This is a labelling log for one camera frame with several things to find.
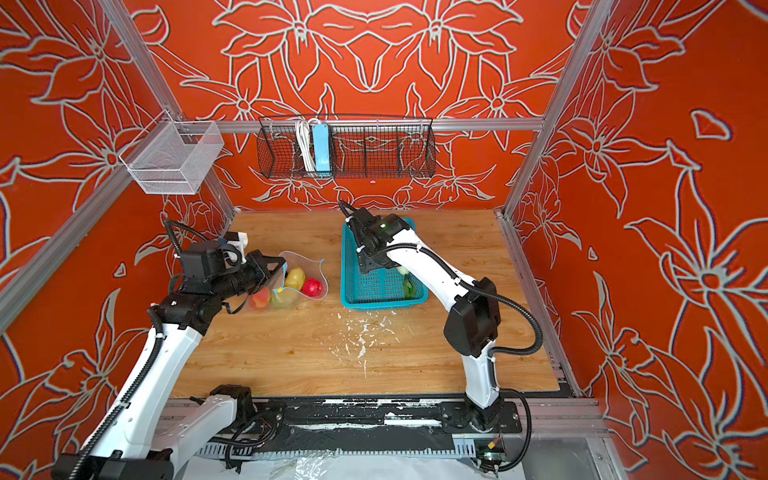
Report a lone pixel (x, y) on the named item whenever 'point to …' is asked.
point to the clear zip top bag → (312, 269)
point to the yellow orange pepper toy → (261, 298)
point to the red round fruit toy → (312, 287)
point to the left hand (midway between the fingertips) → (284, 257)
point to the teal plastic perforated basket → (378, 290)
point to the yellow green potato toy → (295, 279)
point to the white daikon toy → (402, 270)
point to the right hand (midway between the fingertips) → (378, 261)
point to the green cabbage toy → (284, 299)
